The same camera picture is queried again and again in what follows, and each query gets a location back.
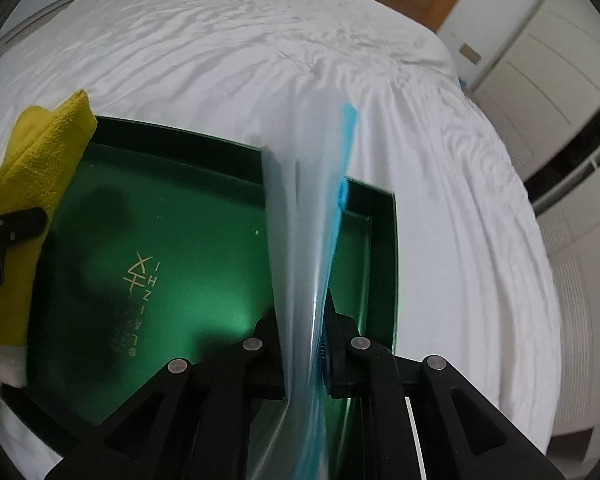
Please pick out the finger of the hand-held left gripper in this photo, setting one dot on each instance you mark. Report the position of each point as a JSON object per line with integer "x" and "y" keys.
{"x": 17, "y": 223}

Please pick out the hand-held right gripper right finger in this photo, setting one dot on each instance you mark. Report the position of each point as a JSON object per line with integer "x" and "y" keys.
{"x": 338, "y": 360}

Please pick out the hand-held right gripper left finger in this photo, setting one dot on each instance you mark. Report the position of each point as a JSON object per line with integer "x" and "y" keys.
{"x": 266, "y": 360}

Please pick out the yellow cloth white backing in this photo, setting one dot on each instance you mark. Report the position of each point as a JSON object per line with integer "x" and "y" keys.
{"x": 35, "y": 160}

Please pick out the clear zip bag blue edge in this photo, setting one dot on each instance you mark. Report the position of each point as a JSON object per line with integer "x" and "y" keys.
{"x": 300, "y": 260}

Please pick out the green shallow box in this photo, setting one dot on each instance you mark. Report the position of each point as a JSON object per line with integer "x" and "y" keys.
{"x": 180, "y": 260}

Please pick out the white bed sheet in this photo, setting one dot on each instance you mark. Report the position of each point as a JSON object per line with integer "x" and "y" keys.
{"x": 230, "y": 60}

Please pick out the white wardrobe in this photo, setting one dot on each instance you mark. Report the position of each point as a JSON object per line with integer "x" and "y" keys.
{"x": 530, "y": 85}

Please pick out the beige wall switch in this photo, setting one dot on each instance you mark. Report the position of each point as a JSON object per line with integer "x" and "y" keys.
{"x": 470, "y": 53}

